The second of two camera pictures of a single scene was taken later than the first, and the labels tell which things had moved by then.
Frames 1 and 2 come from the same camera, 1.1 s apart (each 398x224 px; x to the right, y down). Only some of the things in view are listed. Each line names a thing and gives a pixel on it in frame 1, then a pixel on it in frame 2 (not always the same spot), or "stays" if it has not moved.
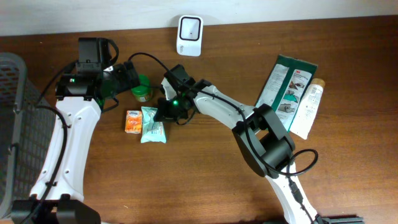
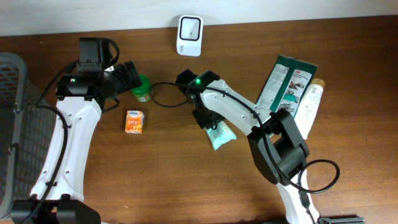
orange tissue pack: x=133 y=122 stays
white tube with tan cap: x=306 y=114 stays
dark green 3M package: x=285 y=87 stays
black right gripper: x=161 y=114 → x=206 y=121
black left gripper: x=124 y=68 stays
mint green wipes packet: x=152 y=131 → x=221 y=135
